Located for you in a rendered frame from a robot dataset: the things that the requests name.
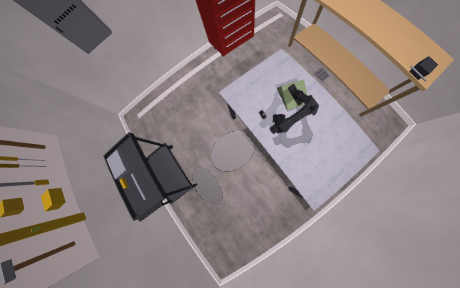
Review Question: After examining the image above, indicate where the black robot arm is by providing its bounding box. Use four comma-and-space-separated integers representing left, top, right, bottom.
269, 84, 319, 134

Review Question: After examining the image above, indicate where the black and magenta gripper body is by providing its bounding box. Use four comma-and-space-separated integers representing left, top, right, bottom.
273, 114, 285, 123

